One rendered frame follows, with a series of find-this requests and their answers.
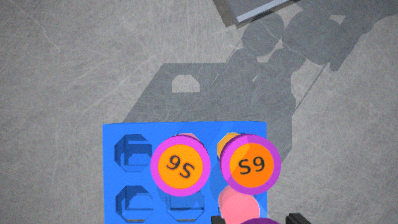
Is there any blue tube rack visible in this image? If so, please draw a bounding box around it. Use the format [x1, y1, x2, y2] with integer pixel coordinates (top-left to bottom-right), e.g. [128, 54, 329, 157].
[102, 121, 267, 224]

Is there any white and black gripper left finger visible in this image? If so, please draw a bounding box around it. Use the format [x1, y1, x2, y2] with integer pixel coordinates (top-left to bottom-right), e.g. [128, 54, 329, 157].
[211, 215, 226, 224]

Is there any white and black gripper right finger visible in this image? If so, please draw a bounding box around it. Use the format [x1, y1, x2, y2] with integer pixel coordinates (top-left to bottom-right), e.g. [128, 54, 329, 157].
[286, 213, 311, 224]

